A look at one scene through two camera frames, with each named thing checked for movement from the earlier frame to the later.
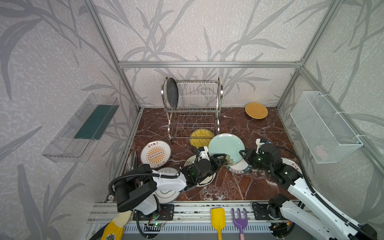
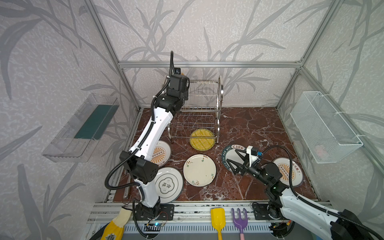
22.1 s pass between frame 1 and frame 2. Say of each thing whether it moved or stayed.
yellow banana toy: stayed
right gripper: moved
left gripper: moved
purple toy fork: stayed
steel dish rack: stayed
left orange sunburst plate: stayed
